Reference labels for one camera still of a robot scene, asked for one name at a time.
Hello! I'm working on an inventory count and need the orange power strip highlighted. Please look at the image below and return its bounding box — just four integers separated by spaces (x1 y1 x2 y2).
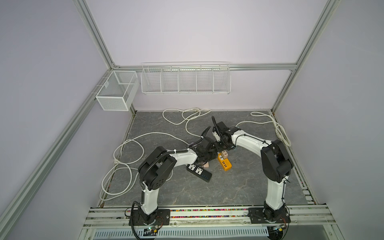
218 153 232 171

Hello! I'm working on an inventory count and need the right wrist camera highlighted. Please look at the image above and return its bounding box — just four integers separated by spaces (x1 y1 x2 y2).
213 127 223 142

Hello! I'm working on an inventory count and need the white cable back coil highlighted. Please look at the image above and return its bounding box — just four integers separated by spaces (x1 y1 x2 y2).
162 107 212 142

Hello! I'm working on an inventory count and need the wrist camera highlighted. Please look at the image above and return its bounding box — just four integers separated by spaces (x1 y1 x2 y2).
199 137 215 151
213 127 223 142

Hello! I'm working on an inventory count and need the white wire wall basket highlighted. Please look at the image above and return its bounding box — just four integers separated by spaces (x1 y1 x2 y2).
141 62 232 95

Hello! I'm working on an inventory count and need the white cable of teal strip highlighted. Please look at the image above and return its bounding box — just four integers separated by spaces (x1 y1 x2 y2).
233 111 292 148

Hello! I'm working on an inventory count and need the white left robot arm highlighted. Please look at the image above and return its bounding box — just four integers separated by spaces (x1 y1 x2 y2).
138 146 218 224

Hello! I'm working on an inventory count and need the white mesh box basket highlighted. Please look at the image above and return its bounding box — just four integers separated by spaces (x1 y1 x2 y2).
96 71 140 112

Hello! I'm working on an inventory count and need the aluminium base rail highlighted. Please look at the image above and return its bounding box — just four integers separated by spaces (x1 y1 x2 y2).
79 205 344 240

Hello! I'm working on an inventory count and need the black power strip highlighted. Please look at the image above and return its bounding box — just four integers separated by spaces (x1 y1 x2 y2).
186 164 212 183

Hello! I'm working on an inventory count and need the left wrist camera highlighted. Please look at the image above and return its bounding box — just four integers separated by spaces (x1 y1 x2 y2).
199 137 215 151

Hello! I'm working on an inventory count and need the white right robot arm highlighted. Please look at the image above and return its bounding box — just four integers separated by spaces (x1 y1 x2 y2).
213 127 293 223

